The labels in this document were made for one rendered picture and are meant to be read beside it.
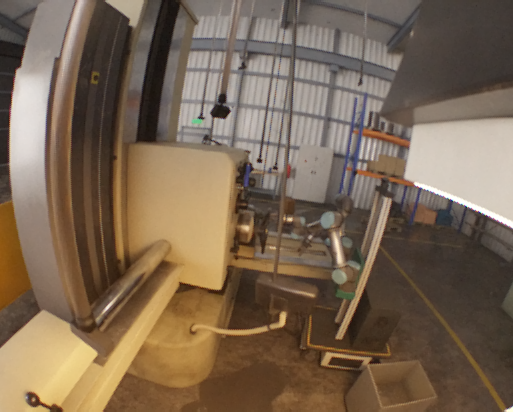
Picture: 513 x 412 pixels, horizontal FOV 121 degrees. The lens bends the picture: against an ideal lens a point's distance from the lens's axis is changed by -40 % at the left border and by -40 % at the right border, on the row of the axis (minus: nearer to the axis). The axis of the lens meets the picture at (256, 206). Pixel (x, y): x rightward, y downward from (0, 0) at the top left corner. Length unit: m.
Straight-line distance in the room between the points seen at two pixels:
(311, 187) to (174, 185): 7.67
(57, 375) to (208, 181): 1.11
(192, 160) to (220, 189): 0.22
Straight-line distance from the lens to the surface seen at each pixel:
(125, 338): 1.07
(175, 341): 1.83
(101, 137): 1.31
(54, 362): 0.78
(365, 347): 2.51
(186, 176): 1.35
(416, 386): 2.36
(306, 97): 9.38
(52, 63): 1.09
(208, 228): 1.38
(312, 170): 8.72
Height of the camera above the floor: 1.98
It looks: 16 degrees down
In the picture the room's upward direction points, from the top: 8 degrees clockwise
